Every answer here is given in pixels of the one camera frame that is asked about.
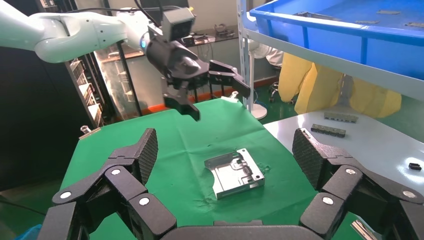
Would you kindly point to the stamped sheet metal plate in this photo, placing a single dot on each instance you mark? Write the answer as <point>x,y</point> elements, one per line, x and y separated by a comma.
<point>232,175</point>

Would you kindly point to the black stand pole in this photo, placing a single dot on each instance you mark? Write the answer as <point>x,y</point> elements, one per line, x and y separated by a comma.
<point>129,82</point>

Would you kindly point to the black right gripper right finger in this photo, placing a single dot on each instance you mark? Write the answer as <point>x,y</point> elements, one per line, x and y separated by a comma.
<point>341,182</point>

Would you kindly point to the white stand with round base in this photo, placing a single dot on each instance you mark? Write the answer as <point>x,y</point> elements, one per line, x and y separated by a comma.
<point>259,112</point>

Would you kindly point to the white tablecloth clamp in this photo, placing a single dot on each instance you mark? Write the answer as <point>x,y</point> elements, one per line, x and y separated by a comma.
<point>230,97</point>

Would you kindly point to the green tablecloth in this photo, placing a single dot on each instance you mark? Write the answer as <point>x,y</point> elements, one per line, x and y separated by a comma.
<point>185,139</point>

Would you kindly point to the chrome base wheeled stool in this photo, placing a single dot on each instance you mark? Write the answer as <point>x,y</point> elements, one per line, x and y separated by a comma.
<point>274,94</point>

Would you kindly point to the small black block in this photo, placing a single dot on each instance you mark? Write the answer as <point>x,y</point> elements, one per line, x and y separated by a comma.
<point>414,166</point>

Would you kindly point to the silver tablecloth clamp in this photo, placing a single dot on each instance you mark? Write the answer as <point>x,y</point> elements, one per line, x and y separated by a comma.
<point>89,132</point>

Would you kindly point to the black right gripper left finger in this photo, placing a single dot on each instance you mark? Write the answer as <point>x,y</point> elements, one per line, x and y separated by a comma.
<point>126,185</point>

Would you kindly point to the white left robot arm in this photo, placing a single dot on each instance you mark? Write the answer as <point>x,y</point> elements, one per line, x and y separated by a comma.
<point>73,33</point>

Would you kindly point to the blue plastic bag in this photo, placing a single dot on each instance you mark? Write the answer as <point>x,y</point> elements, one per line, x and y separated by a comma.
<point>30,233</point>

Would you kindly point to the yellow fabric cover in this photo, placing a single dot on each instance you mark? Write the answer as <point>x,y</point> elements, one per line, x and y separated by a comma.
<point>308,82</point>

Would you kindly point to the large blue plastic bin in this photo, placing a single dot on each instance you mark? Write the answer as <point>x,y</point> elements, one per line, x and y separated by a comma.
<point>331,43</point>

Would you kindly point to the notched grey metal bar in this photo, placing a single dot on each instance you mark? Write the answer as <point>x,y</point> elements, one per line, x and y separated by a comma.
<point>362,230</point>

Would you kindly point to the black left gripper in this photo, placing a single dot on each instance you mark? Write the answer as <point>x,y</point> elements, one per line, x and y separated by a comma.
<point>179,64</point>

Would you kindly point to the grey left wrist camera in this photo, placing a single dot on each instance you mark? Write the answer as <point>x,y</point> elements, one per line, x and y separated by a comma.
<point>179,24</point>

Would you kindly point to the glass front cabinet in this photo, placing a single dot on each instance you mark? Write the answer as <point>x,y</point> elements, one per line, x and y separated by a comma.
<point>114,76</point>

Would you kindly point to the black equipment cabinet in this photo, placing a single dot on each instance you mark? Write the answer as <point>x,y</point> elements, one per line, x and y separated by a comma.
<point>33,116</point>

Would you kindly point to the flat metal piece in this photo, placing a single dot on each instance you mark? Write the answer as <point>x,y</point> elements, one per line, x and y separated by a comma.
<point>367,22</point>
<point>314,15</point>
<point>414,24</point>
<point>388,12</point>

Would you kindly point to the black rack with trays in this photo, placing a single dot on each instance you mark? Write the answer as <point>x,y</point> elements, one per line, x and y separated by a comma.
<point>87,92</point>

